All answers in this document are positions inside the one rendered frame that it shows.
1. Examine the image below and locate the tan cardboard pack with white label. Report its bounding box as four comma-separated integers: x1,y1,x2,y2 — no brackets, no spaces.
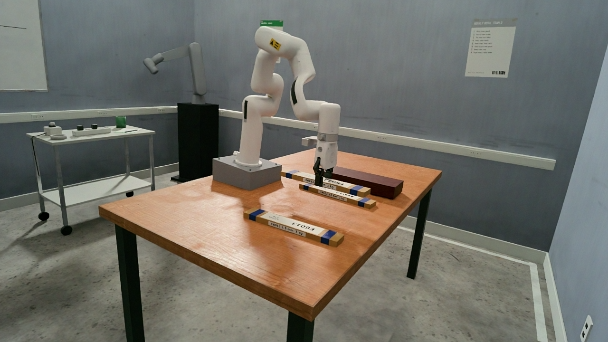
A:
243,208,344,247
299,182,376,209
280,169,371,198

